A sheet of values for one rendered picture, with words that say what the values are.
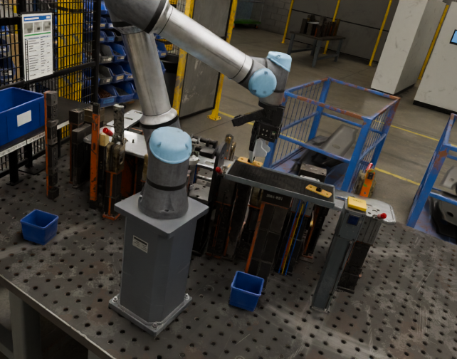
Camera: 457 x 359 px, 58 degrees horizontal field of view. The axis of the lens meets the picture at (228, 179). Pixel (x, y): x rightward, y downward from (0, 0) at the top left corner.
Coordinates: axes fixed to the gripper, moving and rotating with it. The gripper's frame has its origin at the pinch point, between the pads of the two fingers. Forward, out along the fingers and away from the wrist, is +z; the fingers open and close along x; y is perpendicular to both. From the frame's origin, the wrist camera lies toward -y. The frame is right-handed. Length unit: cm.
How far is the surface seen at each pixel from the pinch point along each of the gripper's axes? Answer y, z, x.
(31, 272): -61, 51, -37
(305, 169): 15, 18, 48
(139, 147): -56, 21, 23
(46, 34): -117, -14, 36
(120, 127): -58, 9, 10
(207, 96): -148, 88, 349
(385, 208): 52, 21, 40
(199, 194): -18.6, 24.7, 6.9
